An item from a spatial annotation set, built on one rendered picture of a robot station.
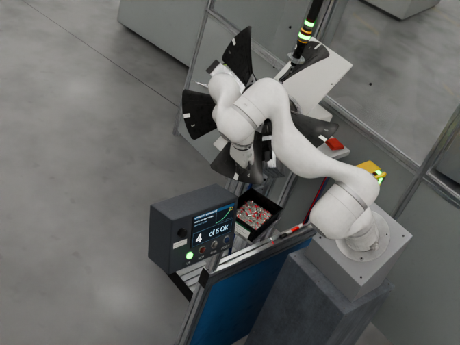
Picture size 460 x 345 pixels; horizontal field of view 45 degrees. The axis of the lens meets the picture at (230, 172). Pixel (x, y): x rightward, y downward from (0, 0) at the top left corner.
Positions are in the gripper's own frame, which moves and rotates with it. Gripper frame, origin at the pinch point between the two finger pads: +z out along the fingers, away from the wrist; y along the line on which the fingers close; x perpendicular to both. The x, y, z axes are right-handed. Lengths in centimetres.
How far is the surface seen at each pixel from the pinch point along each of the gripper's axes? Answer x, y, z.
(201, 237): 45, -34, -31
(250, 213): 2.4, -11.2, 16.4
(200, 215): 44, -32, -39
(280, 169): -19.4, -4.6, 9.0
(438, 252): -77, -64, 55
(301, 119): -29.4, -2.7, -13.6
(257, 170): -7.1, -2.8, 3.2
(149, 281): 32, 28, 95
